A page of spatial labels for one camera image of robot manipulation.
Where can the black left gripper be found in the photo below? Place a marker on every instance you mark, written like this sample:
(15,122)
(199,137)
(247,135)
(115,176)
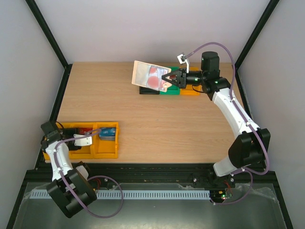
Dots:
(68,130)

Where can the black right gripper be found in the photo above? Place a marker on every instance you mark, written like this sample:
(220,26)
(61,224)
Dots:
(182,78)

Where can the cream leather card holder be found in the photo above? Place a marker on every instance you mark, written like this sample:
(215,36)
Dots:
(140,74)

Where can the white red-dot credit card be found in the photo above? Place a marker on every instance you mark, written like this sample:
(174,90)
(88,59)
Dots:
(154,80)

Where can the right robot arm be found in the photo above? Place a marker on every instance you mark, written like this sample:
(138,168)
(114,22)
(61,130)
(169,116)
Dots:
(251,142)

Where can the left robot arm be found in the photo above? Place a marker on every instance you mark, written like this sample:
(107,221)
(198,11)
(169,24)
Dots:
(69,189)

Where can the red card stack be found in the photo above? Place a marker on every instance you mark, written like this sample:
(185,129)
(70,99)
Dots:
(83,131)

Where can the yellow bin with red cards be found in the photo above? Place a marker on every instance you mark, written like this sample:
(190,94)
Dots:
(66,130)

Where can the yellow bin with blue cards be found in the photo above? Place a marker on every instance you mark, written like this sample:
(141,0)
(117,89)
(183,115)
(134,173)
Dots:
(103,149)

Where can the blue VIP card stack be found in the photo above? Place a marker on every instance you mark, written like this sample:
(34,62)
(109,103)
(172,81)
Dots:
(107,133)

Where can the green bin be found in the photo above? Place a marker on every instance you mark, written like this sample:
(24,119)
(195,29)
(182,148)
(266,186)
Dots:
(173,90)

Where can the yellow bin at back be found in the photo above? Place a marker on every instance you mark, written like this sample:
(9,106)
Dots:
(189,90)

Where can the black bin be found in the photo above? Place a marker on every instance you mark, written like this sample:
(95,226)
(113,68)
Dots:
(144,90)

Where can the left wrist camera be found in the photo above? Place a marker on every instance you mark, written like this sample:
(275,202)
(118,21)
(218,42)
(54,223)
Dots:
(82,140)

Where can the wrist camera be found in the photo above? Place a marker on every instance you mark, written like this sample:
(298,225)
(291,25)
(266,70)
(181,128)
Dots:
(182,59)
(82,140)

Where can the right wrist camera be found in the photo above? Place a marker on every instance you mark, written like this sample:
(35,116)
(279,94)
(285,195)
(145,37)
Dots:
(182,59)

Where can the light blue cable duct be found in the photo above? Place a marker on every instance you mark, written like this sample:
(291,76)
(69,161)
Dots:
(155,194)

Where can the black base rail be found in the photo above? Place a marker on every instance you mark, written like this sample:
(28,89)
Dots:
(199,175)

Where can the black frame post left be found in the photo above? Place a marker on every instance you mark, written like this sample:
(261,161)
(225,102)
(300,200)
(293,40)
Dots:
(48,33)

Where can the black frame post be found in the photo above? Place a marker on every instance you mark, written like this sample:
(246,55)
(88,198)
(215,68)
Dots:
(272,4)
(48,33)

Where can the black frame post right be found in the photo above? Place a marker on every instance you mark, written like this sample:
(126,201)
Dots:
(272,4)

